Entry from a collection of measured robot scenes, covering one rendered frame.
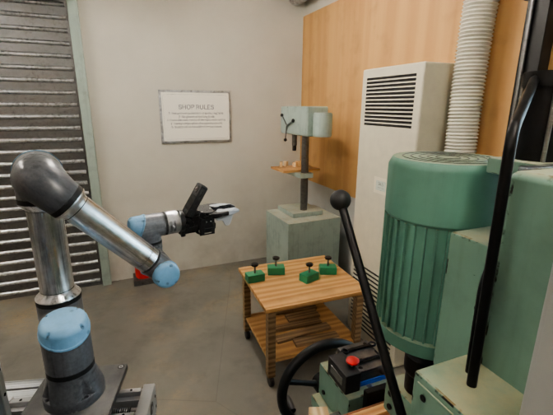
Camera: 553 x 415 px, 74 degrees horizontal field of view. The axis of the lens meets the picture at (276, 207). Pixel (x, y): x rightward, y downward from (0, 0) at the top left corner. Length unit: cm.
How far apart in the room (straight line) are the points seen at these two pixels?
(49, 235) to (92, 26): 256
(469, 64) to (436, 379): 177
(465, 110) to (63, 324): 186
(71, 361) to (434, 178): 95
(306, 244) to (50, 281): 213
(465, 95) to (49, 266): 185
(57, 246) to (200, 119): 254
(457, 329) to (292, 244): 241
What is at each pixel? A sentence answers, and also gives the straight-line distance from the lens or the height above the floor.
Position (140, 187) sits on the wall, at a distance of 355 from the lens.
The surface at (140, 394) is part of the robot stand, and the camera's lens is 128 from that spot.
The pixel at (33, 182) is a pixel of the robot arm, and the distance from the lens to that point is 100.
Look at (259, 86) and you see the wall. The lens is 370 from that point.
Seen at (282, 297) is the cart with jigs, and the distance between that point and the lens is 217.
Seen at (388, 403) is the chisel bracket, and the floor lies 102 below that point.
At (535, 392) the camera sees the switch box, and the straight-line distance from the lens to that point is 40.
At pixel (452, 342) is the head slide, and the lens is 60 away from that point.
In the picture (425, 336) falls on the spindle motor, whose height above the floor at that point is 124.
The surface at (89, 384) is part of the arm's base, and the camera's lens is 118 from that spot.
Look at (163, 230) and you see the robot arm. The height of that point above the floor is 120.
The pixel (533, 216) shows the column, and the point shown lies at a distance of 43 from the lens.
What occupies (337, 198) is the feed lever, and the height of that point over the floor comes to 144.
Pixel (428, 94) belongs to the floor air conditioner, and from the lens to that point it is 212.
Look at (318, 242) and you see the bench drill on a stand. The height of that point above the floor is 51.
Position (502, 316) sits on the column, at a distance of 47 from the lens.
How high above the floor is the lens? 158
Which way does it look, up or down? 15 degrees down
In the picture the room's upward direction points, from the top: straight up
